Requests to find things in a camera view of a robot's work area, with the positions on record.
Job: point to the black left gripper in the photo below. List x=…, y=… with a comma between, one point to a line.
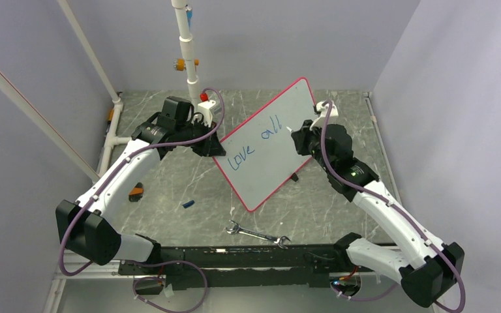
x=210, y=147

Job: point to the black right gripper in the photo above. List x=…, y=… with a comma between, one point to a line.
x=301, y=136

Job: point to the pink-framed whiteboard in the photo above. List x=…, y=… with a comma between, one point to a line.
x=260, y=154

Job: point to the blue marker cap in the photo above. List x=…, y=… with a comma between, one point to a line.
x=188, y=204

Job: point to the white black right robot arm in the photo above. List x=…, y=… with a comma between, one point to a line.
x=424, y=266

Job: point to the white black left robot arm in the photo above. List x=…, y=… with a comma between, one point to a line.
x=84, y=225

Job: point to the silver double open-end wrench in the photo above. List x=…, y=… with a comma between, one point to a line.
x=235, y=228

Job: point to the black orange small block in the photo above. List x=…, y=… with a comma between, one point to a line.
x=136, y=193

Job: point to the orange pipe valve fitting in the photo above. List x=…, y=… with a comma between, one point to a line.
x=181, y=65

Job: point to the diagonal white pipe red stripe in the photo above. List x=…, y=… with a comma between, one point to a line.
x=20, y=101

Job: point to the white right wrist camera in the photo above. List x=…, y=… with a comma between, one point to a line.
x=327, y=113

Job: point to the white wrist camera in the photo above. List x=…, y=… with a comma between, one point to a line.
x=327, y=113
x=207, y=109

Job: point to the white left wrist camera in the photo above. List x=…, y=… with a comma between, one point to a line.
x=207, y=109

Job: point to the white PVC pipe frame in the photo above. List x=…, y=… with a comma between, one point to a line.
x=187, y=52

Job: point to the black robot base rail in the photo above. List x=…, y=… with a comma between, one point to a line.
x=246, y=266

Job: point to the aluminium extrusion frame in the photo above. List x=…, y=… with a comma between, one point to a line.
x=73, y=262

